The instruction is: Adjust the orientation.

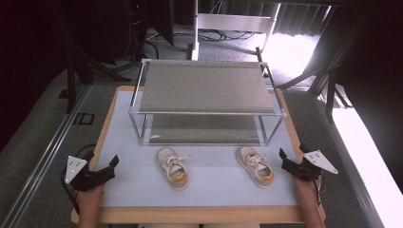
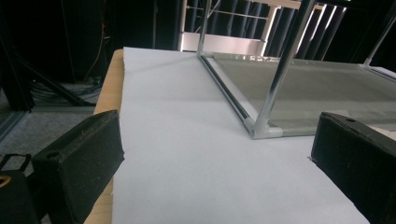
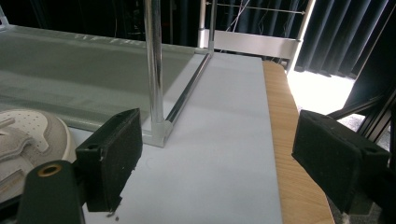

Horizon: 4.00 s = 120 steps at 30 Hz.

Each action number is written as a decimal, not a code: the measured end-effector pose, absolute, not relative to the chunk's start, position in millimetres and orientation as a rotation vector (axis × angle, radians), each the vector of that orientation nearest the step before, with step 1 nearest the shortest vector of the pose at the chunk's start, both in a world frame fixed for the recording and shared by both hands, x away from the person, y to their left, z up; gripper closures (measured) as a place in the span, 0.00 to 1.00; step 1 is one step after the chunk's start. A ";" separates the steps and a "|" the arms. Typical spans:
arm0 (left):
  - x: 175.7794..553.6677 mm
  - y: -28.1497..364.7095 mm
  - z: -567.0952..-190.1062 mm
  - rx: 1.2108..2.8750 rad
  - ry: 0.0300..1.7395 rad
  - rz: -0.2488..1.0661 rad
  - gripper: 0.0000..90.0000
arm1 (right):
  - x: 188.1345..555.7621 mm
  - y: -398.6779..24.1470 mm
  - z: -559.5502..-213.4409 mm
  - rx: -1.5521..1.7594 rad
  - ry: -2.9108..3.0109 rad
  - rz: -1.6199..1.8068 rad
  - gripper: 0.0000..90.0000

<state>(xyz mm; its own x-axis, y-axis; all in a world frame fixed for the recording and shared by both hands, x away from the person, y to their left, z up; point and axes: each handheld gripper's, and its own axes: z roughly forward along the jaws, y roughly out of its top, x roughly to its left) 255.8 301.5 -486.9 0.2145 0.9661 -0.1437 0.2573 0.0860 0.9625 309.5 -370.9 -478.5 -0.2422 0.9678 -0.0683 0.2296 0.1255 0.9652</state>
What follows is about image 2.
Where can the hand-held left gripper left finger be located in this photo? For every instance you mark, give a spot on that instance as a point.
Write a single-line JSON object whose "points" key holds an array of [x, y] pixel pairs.
{"points": [[79, 161]]}

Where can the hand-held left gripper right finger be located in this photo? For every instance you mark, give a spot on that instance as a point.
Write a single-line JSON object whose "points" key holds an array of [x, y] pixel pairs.
{"points": [[358, 161]]}

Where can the black metal stand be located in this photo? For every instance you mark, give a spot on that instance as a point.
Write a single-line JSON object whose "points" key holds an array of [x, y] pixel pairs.
{"points": [[18, 77]]}

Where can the white paper table cover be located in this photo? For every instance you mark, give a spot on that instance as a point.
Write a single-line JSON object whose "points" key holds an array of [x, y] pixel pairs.
{"points": [[186, 155]]}

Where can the metal frame rack with shelf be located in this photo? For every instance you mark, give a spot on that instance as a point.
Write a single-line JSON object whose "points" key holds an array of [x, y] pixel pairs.
{"points": [[311, 84]]}

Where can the white frame stand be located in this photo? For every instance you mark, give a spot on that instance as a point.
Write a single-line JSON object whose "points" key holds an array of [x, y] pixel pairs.
{"points": [[224, 40]]}

